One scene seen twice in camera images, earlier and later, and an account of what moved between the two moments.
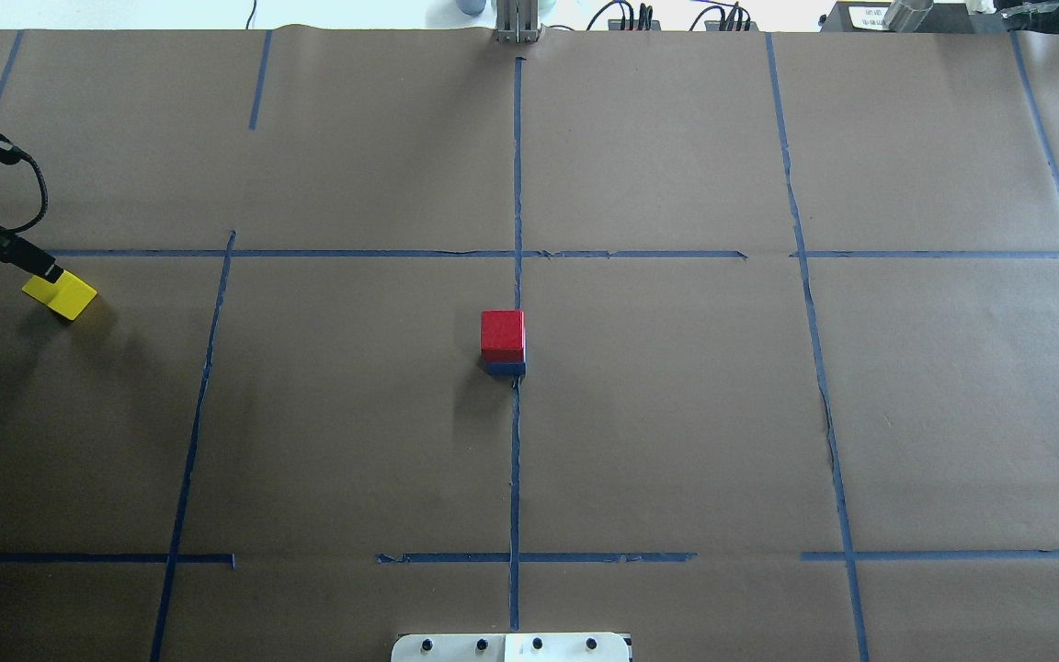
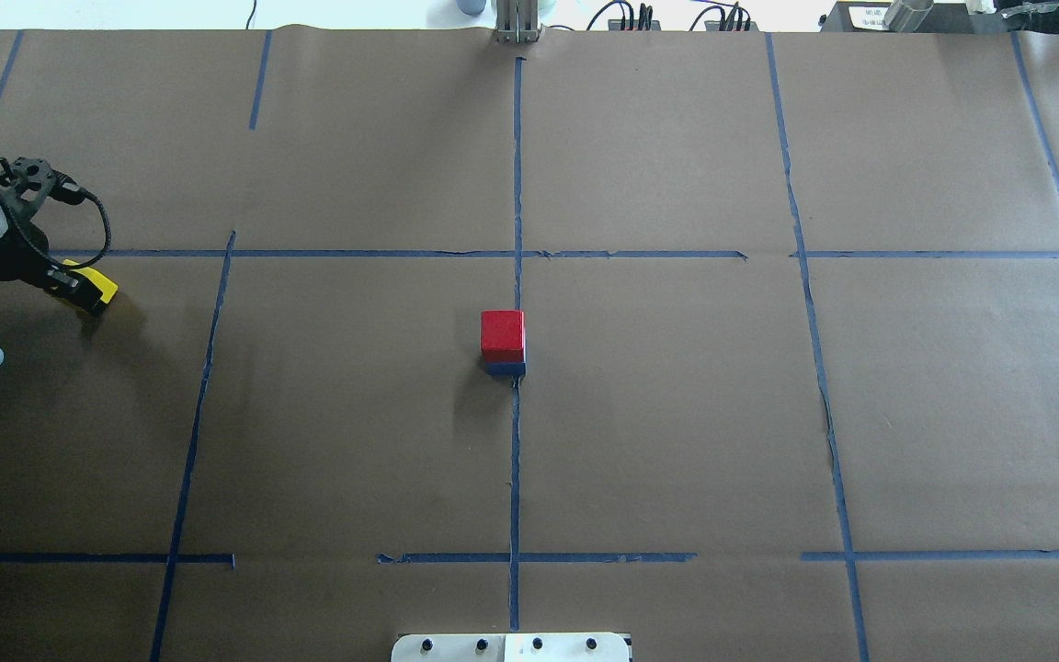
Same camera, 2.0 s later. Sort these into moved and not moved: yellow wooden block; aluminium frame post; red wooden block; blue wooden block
Moved: yellow wooden block
Not moved: red wooden block; blue wooden block; aluminium frame post
